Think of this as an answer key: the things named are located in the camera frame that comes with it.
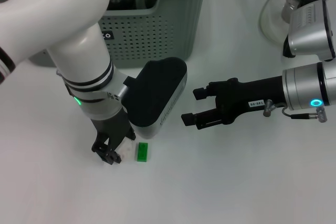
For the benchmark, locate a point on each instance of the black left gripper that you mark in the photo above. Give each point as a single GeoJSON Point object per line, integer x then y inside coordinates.
{"type": "Point", "coordinates": [113, 129]}

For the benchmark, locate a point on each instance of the right gripper silver elbow plug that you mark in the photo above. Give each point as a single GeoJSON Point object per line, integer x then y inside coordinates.
{"type": "Point", "coordinates": [267, 108]}

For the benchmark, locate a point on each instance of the flat green building brick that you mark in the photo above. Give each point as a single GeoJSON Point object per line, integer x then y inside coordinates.
{"type": "Point", "coordinates": [142, 151]}

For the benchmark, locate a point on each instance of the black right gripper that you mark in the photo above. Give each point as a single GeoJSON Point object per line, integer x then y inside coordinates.
{"type": "Point", "coordinates": [241, 98]}

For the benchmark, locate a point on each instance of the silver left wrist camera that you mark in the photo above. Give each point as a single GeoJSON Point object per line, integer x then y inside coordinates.
{"type": "Point", "coordinates": [157, 95]}

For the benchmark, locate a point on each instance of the grey perforated storage bin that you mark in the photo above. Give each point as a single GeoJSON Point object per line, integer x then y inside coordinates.
{"type": "Point", "coordinates": [157, 37]}

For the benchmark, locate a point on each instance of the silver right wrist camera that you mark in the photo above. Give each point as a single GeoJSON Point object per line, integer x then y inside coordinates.
{"type": "Point", "coordinates": [309, 32]}

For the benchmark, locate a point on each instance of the white building brick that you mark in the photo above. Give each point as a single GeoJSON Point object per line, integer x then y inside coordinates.
{"type": "Point", "coordinates": [127, 150]}

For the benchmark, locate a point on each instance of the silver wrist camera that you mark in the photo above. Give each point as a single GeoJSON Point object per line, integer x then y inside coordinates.
{"type": "Point", "coordinates": [309, 32]}
{"type": "Point", "coordinates": [157, 95]}

